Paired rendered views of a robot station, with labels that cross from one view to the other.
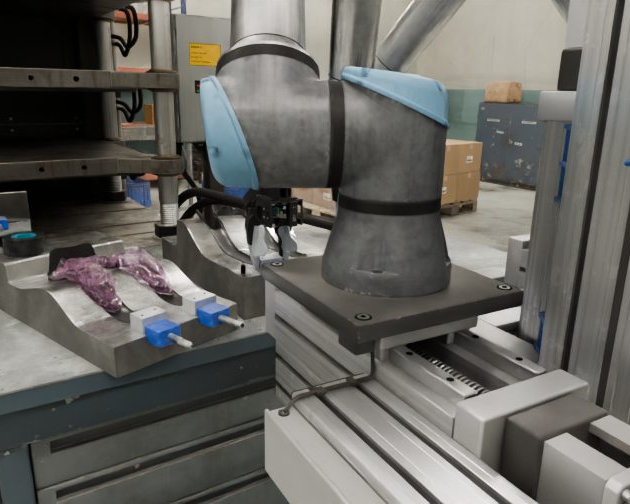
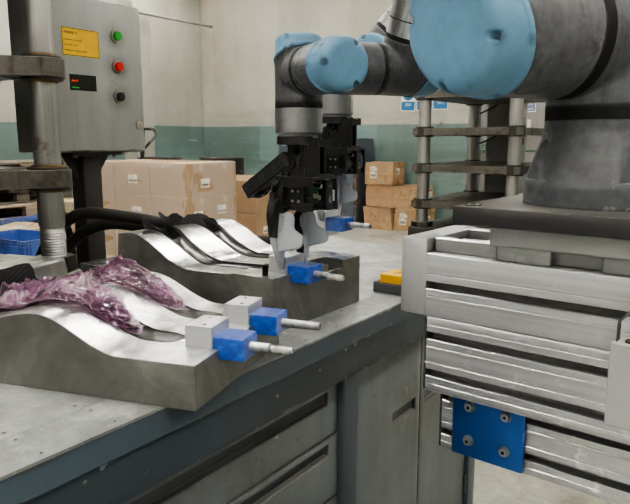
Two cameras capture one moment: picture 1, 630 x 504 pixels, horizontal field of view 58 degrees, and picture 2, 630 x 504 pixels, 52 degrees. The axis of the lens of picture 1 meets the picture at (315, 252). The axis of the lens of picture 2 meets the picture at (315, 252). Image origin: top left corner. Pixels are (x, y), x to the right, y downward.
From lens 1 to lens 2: 48 cm
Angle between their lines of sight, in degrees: 22
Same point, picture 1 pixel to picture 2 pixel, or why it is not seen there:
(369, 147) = not seen: outside the picture
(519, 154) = not seen: hidden behind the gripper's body
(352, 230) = (603, 141)
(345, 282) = (604, 200)
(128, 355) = (204, 378)
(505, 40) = not seen: hidden behind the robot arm
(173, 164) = (62, 175)
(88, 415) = (124, 485)
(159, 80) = (42, 65)
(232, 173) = (504, 67)
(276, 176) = (543, 73)
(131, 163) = (2, 176)
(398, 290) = not seen: outside the picture
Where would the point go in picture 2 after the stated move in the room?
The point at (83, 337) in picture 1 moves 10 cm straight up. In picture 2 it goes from (122, 367) to (117, 283)
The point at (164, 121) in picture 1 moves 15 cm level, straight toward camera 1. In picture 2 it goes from (47, 120) to (66, 118)
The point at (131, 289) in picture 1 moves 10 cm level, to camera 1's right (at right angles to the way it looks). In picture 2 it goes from (139, 306) to (210, 299)
